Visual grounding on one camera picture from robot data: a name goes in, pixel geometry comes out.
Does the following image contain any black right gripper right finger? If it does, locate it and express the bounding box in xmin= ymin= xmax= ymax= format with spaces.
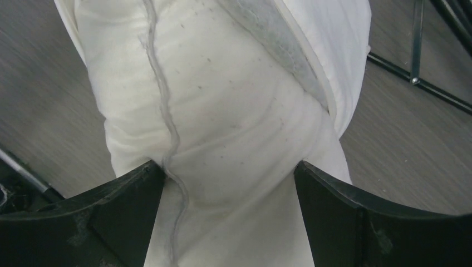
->
xmin=294 ymin=161 xmax=471 ymax=266

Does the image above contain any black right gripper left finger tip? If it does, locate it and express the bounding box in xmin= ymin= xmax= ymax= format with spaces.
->
xmin=1 ymin=161 xmax=166 ymax=266

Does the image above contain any grey cream ruffled pillowcase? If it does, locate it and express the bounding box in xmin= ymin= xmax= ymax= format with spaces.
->
xmin=55 ymin=1 xmax=371 ymax=135

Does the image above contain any white pillow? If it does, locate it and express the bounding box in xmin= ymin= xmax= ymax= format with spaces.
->
xmin=75 ymin=1 xmax=350 ymax=266

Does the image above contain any black folded tripod stand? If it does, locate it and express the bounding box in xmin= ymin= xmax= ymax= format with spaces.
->
xmin=362 ymin=1 xmax=471 ymax=118

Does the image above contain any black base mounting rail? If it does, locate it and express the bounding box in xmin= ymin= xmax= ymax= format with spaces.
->
xmin=1 ymin=148 xmax=65 ymax=215

